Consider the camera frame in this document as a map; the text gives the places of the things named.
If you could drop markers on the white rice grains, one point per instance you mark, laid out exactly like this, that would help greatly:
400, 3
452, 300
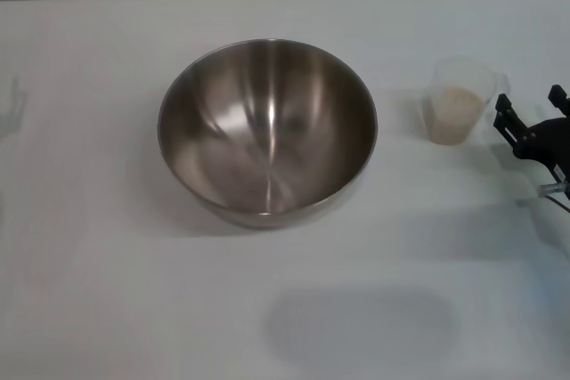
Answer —
452, 117

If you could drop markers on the stainless steel mixing bowl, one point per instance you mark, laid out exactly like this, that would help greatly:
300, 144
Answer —
267, 139

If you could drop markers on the clear plastic measuring cup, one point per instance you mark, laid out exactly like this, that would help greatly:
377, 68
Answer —
483, 77

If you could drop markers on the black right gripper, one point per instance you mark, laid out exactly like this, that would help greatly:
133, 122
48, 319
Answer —
550, 142

